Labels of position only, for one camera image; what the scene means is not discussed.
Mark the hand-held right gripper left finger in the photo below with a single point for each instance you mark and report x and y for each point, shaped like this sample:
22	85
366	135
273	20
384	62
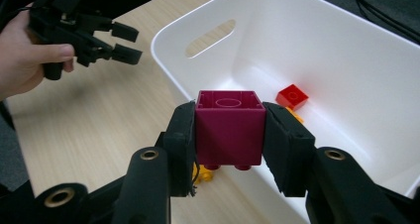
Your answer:
181	151

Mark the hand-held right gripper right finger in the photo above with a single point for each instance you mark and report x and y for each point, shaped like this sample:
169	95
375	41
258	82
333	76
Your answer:
287	151

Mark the magenta toy block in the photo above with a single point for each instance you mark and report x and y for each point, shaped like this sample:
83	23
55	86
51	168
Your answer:
231	134

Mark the red toy block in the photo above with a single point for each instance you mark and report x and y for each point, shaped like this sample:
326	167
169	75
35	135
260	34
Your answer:
292	96

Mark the white plastic bin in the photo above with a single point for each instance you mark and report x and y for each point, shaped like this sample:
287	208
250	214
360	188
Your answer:
330	52

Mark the small orange toy block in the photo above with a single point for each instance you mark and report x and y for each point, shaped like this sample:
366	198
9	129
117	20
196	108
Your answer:
204	174

